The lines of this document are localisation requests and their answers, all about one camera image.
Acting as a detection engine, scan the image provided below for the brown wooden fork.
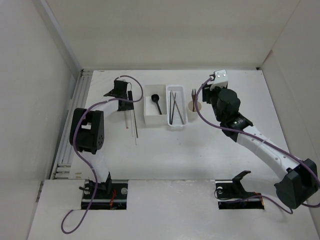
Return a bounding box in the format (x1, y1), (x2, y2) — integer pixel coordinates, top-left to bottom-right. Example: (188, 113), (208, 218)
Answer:
(191, 88), (197, 112)

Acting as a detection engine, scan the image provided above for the beige plastic spoon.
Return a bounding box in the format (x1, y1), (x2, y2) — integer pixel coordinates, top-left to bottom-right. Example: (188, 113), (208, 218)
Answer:
(124, 111), (129, 129)

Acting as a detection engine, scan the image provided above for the black chopstick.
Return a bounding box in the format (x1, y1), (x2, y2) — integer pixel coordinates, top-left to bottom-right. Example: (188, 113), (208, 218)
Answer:
(169, 91), (172, 125)
(170, 92), (177, 125)

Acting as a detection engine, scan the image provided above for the black plastic spoon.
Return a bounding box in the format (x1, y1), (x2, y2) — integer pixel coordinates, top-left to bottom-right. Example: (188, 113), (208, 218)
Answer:
(151, 94), (162, 115)

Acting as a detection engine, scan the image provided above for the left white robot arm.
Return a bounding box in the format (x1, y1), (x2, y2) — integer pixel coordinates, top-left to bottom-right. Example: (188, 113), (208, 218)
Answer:
(69, 80), (133, 199)

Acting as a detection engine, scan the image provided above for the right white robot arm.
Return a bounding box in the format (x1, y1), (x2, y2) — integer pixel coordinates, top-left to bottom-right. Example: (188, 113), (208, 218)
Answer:
(197, 86), (320, 210)

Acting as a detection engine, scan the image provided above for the white paper cup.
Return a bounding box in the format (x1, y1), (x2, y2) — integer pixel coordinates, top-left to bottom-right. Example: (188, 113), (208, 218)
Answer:
(187, 101), (199, 122)

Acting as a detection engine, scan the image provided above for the silver metal chopstick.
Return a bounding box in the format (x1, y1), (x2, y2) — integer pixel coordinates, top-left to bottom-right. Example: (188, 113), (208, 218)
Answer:
(132, 109), (139, 139)

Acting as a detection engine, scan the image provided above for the white perforated tray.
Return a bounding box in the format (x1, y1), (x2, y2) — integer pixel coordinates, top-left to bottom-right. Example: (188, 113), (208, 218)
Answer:
(165, 85), (188, 131)

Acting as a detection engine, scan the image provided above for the white square box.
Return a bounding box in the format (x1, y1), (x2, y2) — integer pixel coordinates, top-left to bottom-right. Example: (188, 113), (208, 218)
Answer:
(143, 84), (168, 126)

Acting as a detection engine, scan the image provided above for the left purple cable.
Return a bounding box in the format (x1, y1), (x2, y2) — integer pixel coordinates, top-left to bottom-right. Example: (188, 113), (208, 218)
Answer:
(61, 74), (145, 235)

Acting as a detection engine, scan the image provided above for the purple cable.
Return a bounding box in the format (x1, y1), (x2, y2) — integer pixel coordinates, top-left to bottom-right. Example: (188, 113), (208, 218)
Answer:
(61, 74), (145, 235)
(194, 76), (320, 215)

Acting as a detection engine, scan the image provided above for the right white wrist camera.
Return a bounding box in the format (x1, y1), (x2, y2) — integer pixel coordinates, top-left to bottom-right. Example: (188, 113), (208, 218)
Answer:
(208, 69), (229, 91)

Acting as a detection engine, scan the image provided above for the aluminium rail frame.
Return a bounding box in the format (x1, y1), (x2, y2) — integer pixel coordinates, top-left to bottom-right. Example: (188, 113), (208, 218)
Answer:
(48, 69), (93, 180)

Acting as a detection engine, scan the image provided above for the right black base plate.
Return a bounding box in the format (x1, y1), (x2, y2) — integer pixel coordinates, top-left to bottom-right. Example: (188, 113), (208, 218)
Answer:
(214, 170), (265, 210)

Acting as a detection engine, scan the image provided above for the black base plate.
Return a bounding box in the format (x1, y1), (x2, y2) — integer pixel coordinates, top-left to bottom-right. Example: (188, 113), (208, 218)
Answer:
(214, 170), (265, 210)
(79, 180), (129, 210)

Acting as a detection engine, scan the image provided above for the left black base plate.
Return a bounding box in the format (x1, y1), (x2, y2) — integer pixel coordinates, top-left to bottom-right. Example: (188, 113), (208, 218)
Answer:
(79, 180), (129, 210)

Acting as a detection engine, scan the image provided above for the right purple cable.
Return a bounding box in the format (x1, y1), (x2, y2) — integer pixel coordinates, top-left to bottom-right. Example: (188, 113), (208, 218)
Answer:
(194, 76), (320, 215)

